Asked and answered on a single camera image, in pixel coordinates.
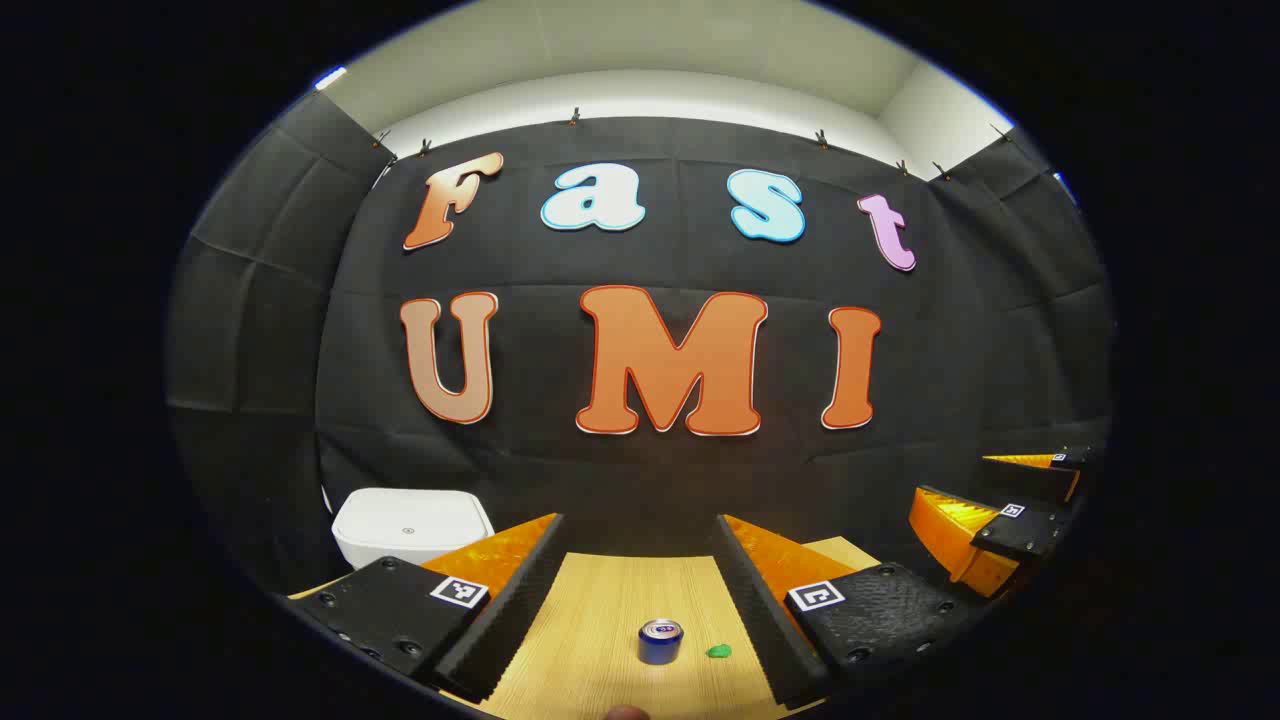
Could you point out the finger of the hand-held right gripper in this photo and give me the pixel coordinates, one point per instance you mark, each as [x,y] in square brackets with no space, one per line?
[1025,535]
[1040,480]

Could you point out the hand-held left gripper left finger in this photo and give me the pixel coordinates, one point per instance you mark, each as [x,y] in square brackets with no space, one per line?
[520,610]

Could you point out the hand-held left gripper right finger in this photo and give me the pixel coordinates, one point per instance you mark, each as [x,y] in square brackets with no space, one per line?
[760,620]

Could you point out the blue pop can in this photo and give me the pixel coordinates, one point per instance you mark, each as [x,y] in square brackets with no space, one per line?
[660,645]

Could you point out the white desktop garbage bin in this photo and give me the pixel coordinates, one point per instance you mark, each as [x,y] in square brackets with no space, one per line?
[400,525]

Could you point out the wooden desktop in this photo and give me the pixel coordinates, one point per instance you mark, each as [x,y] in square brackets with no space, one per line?
[600,620]

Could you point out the black backdrop cloth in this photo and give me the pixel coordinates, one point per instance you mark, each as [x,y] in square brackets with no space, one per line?
[550,260]

